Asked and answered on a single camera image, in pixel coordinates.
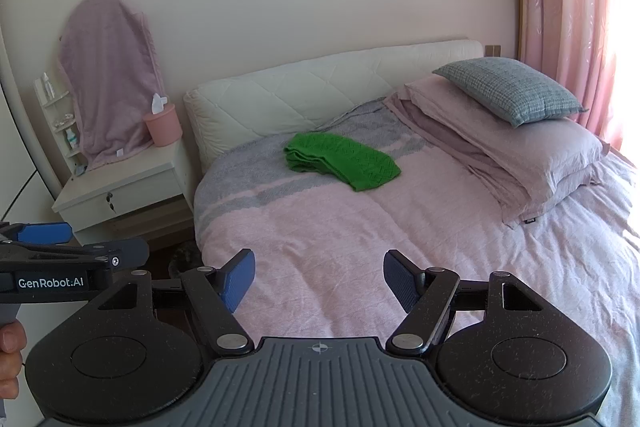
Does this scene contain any black cable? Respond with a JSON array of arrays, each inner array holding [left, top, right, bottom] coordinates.
[[0, 167, 41, 222]]

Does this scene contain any pale pink crinkled duvet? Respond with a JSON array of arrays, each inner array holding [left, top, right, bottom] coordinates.
[[440, 147, 640, 427]]

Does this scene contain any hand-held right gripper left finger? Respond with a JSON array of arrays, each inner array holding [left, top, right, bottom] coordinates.
[[95, 248, 257, 356]]

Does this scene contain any folded mauve sheet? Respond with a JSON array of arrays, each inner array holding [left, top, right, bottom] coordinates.
[[382, 92, 538, 228]]

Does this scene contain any white quilted headboard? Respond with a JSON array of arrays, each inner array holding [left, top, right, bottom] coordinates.
[[183, 38, 485, 168]]

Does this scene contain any person's left hand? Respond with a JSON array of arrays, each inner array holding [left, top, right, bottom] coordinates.
[[0, 321, 27, 408]]

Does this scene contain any dark woven basket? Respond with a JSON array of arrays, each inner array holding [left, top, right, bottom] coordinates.
[[167, 243, 203, 280]]

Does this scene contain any pink curtain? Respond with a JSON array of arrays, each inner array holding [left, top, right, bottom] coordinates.
[[512, 0, 640, 158]]

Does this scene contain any pink round tissue box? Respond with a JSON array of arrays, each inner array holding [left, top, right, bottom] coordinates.
[[142, 103, 182, 148]]

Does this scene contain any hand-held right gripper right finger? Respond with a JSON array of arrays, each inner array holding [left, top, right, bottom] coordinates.
[[382, 249, 547, 355]]

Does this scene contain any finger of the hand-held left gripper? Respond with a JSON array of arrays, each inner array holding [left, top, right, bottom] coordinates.
[[0, 238, 151, 270], [0, 222, 73, 247]]

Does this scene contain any pink pillow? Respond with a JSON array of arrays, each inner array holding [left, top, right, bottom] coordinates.
[[405, 74, 611, 214]]

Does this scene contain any green knitted sweater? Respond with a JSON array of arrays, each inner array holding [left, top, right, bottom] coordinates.
[[283, 132, 402, 192]]

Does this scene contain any white nightstand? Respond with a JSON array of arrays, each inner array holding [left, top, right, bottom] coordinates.
[[51, 137, 196, 248]]

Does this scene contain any grey-blue checked pillow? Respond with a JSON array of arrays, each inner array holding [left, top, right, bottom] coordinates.
[[432, 57, 588, 129]]

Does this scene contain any white corner shelf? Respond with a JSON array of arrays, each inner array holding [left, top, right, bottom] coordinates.
[[32, 74, 85, 178]]

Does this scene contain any purple towel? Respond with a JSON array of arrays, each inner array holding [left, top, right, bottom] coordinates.
[[57, 0, 166, 170]]

